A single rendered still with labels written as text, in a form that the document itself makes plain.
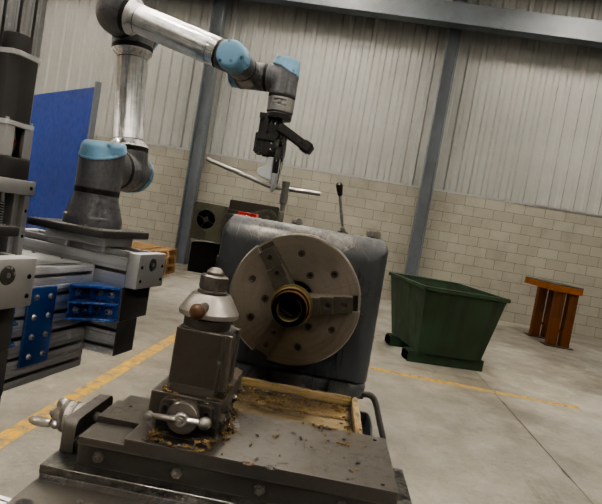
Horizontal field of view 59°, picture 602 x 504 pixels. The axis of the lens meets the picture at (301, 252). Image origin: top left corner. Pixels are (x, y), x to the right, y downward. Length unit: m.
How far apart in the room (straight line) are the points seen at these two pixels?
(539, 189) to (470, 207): 1.43
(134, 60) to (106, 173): 0.37
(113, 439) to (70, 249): 0.85
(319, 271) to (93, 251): 0.59
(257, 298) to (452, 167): 10.34
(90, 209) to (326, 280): 0.64
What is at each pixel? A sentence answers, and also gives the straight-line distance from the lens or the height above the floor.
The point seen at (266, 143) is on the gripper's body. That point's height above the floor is 1.46.
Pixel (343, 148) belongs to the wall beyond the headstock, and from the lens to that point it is 11.35.
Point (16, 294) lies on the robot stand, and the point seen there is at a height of 1.05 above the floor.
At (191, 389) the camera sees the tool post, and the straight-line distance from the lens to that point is 0.72.
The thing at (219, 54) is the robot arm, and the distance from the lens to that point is 1.41.
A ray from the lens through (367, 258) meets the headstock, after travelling 1.40.
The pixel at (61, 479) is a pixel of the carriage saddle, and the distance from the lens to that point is 0.75.
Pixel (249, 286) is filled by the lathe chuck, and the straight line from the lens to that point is 1.27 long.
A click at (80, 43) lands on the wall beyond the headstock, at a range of 13.32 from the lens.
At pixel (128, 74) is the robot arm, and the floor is 1.60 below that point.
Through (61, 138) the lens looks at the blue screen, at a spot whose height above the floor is 1.75.
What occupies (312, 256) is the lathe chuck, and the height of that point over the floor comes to 1.19.
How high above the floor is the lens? 1.26
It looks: 3 degrees down
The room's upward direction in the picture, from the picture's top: 10 degrees clockwise
